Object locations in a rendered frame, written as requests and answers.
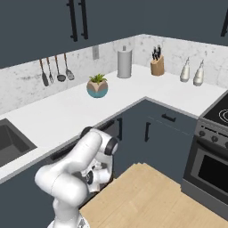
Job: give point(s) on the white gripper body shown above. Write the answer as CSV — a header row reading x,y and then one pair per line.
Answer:
x,y
100,181

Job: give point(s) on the dark blue sink cupboard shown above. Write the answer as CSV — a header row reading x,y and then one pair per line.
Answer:
x,y
20,199

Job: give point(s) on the steel oven with hob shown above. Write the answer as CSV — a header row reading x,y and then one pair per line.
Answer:
x,y
212,154

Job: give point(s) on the white bottle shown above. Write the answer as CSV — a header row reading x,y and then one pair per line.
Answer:
x,y
198,77
185,73

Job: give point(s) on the dark blue upper cupboard door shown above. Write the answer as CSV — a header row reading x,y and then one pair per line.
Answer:
x,y
32,29
112,20

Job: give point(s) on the hanging metal fork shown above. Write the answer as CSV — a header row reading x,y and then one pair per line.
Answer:
x,y
50,77

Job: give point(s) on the dark blue drawer front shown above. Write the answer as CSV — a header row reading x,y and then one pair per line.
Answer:
x,y
175,117

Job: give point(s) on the black hanging spatula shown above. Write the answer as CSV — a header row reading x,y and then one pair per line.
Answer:
x,y
44,79

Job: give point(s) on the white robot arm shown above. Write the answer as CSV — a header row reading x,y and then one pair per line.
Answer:
x,y
74,166

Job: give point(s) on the hanging slotted turner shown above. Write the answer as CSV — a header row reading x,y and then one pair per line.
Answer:
x,y
70,74

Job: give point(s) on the dark blue upper cupboard run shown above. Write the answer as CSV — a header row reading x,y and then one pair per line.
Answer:
x,y
184,17

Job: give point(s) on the wooden knife block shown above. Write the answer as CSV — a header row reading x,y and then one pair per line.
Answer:
x,y
157,66

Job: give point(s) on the potted green plant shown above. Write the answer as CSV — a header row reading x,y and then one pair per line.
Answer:
x,y
97,88

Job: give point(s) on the grey wall outlet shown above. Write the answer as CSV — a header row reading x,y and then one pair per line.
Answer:
x,y
95,52

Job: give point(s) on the dark blue base cupboard door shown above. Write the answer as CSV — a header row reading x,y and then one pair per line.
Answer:
x,y
166,151
130,139

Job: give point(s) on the dishwasher door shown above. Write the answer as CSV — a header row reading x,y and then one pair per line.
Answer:
x,y
63,156

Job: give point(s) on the dark sink basin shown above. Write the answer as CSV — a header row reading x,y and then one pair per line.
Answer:
x,y
12,141

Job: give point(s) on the black hanging ladle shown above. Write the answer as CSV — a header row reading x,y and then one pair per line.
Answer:
x,y
61,77

